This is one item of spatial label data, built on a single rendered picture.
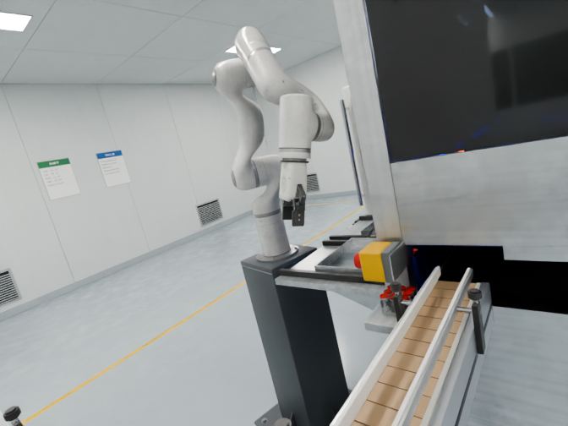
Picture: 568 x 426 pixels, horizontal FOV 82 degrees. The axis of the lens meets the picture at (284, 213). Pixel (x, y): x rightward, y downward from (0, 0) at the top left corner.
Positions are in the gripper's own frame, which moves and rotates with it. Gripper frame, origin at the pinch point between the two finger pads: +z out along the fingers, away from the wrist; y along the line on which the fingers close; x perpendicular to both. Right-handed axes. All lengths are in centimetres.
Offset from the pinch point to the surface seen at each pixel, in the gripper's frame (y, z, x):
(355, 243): -26.0, 14.7, 33.2
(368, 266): 18.7, 7.8, 12.5
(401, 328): 39.0, 11.6, 7.5
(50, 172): -462, 11, -220
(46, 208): -450, 60, -223
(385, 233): 14.3, 1.4, 19.2
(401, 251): 19.3, 4.5, 20.6
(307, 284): -9.5, 22.5, 8.5
